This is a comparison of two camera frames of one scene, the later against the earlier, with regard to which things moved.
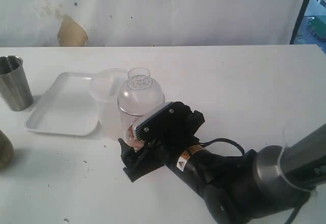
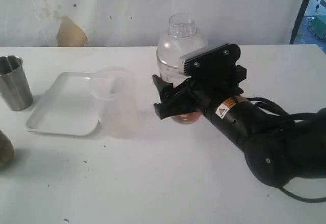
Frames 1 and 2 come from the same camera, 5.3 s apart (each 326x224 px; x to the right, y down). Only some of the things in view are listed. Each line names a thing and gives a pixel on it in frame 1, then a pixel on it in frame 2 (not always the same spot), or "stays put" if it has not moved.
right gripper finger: (137, 163) → (184, 98)
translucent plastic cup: (104, 86) stays put
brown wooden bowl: (6, 151) stays put
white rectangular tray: (68, 107) stays put
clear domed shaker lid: (140, 95) → (180, 40)
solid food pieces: (132, 139) → (187, 117)
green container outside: (318, 26) stays put
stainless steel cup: (14, 86) stays put
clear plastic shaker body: (128, 119) → (172, 75)
